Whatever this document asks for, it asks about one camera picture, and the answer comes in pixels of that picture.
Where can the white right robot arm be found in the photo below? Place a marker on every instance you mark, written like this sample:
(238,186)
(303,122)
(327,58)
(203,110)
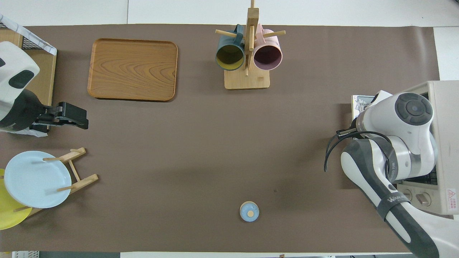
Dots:
(412,107)

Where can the beige toaster oven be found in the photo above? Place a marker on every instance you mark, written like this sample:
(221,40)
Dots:
(448,143)

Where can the white checkered cloth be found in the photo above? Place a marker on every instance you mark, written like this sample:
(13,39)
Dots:
(36,39)

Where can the wooden tray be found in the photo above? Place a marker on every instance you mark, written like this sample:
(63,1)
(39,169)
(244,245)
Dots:
(132,70)

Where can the dark blue mug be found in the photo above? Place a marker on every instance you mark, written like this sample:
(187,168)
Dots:
(229,57)

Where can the yellow plate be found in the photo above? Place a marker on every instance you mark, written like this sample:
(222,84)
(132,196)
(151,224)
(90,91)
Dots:
(9,215)

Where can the pink mug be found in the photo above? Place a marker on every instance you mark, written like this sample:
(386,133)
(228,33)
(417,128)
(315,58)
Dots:
(267,57)

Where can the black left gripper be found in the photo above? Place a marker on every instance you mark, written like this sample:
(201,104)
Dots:
(70,113)

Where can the brown table mat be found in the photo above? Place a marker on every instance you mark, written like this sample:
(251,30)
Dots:
(215,143)

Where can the wooden two-tier shelf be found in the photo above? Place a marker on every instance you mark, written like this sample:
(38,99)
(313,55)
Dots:
(45,79)

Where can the wooden mug tree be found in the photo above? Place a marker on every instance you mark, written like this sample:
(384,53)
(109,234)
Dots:
(247,80)

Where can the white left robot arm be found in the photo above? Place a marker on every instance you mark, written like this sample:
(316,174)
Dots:
(14,71)

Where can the wooden plate rack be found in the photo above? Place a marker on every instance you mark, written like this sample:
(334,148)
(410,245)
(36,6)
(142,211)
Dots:
(84,181)

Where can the light blue plate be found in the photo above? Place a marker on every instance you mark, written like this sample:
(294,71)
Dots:
(34,179)

